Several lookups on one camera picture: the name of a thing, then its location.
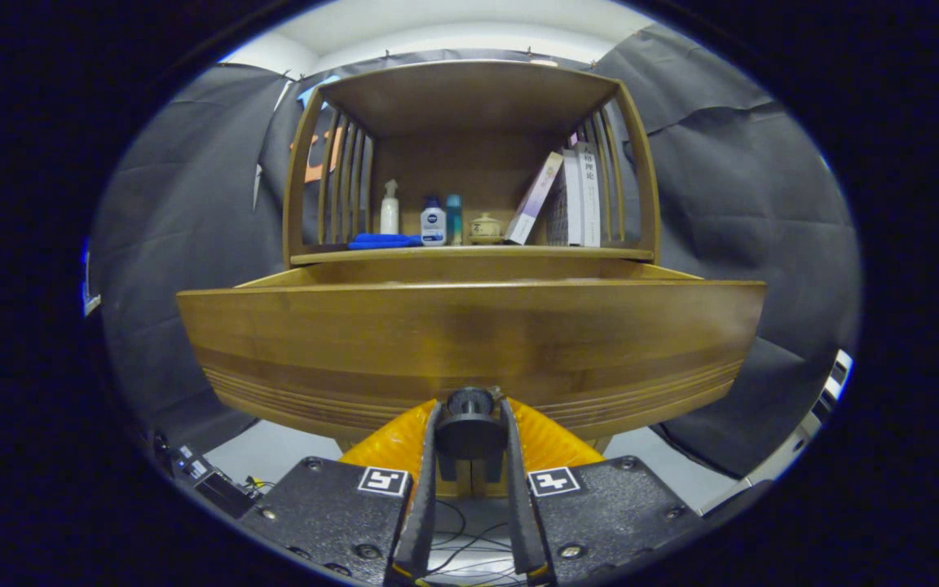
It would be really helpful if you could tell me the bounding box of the wooden countertop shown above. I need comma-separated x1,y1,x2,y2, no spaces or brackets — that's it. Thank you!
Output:
290,243,655,267

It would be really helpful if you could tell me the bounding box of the purple book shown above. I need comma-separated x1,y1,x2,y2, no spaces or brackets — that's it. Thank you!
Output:
505,152,565,245

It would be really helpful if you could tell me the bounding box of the white book with black lettering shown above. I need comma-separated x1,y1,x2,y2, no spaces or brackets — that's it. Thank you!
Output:
574,143,602,248

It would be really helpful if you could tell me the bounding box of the blue cloth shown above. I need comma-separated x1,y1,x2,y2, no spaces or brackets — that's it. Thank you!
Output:
347,233,423,250

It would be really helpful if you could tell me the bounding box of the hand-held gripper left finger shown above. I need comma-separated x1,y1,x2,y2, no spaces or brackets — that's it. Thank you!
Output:
237,398,444,586

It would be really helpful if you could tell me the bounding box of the dark patterned book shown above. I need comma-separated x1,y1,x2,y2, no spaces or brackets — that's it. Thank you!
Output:
547,175,570,245

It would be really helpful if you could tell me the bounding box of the beige lidded tea bowl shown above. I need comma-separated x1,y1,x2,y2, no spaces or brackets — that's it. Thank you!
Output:
469,213,505,245

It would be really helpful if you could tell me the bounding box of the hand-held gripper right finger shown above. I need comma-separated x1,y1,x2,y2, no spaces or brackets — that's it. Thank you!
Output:
502,397,703,586

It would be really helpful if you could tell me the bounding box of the white bottle with blue cap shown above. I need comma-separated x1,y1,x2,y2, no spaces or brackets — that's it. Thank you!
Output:
421,196,447,247

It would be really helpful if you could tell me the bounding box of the black electronic box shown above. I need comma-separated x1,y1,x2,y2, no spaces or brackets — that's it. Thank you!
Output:
172,444,258,519

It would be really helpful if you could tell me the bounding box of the white pump bottle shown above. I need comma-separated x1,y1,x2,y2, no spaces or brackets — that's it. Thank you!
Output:
380,179,400,236

